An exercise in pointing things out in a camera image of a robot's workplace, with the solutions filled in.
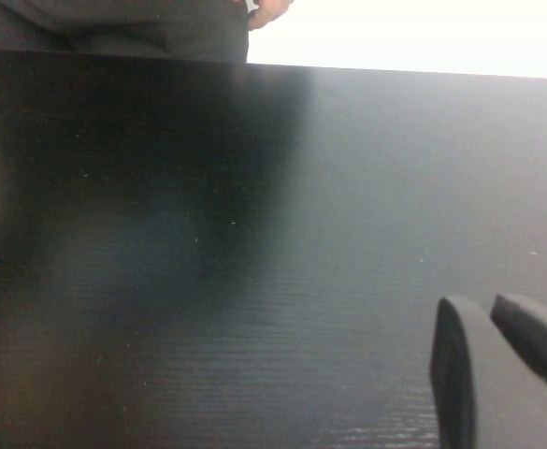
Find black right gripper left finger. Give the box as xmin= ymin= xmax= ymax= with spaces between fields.
xmin=429 ymin=295 xmax=547 ymax=449

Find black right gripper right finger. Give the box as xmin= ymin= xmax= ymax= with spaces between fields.
xmin=489 ymin=293 xmax=547 ymax=403

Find person's black trousers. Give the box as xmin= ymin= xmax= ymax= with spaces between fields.
xmin=0 ymin=0 xmax=250 ymax=65

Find person's left hand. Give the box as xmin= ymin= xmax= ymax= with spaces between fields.
xmin=246 ymin=0 xmax=296 ymax=33

